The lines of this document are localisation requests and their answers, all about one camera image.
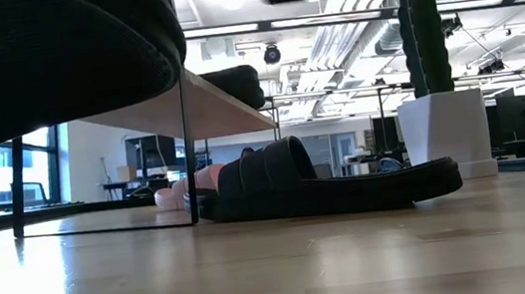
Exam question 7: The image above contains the pink rubber slide sandal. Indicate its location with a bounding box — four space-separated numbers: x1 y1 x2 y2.
150 162 230 214

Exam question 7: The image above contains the long ceiling light bar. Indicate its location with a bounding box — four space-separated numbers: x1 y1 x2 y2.
181 0 525 47

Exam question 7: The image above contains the white hexagonal plant pot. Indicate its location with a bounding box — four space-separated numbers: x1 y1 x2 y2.
394 85 501 187

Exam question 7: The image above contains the green cactus plant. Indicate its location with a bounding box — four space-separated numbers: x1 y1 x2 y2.
394 0 456 100

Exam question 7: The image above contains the black ceiling track light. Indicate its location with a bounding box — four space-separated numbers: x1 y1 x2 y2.
439 13 464 40
476 58 507 77

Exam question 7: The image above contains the black office chair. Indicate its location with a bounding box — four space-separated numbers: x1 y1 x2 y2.
0 179 48 210

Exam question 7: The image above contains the black ceiling dome camera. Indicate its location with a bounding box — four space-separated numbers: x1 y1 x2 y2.
262 43 283 67

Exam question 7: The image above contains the distant black metal frame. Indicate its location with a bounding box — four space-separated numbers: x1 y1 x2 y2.
275 65 525 165

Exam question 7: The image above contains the black frame bracket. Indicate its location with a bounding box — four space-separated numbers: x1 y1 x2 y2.
125 182 155 200
377 154 404 173

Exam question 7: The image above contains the wooden shelf black metal frame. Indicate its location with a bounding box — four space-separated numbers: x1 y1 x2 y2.
0 58 293 247

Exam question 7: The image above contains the grey ceiling duct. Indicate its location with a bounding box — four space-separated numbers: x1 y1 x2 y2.
372 22 405 58

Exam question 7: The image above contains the black aluminium table frame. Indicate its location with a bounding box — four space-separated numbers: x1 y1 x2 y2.
0 147 525 243

